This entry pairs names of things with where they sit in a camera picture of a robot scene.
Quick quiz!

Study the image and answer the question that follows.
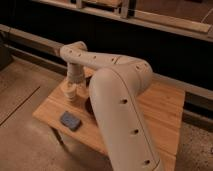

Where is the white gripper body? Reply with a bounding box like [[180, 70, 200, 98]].
[[62, 80, 88, 100]]

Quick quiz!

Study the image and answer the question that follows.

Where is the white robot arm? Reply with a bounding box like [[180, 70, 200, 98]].
[[60, 41, 165, 171]]

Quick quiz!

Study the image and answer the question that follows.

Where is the dark red ceramic cup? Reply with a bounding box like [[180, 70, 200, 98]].
[[85, 98, 94, 116]]

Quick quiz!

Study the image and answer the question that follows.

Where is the wooden table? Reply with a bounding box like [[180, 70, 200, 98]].
[[33, 79, 185, 171]]

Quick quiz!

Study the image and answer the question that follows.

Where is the blue sponge block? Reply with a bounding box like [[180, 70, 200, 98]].
[[60, 112, 81, 131]]

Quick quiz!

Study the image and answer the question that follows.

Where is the wooden plank on ledge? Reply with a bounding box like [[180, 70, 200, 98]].
[[134, 10, 211, 33]]

